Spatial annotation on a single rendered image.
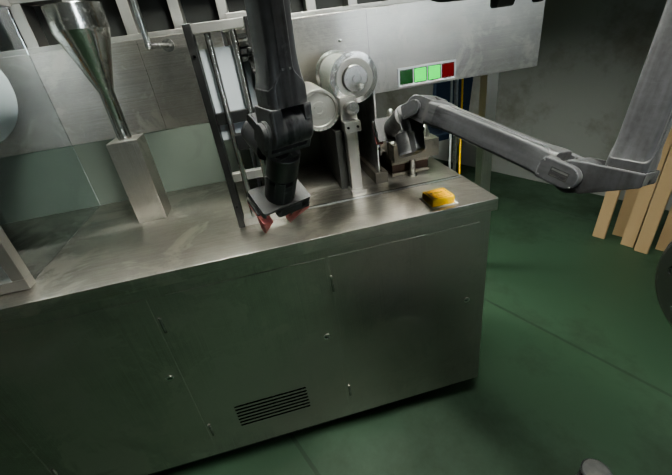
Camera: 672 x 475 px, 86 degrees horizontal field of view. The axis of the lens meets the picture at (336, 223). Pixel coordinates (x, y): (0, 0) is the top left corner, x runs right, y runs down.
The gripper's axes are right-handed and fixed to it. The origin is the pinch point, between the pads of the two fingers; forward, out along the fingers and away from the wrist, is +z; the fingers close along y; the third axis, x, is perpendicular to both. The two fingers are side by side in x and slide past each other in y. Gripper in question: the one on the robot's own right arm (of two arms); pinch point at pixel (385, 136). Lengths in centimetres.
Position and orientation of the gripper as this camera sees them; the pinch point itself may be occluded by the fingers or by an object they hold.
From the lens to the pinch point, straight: 116.2
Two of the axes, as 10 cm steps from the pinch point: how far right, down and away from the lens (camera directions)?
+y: 9.7, -2.1, 1.3
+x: -2.1, -9.8, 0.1
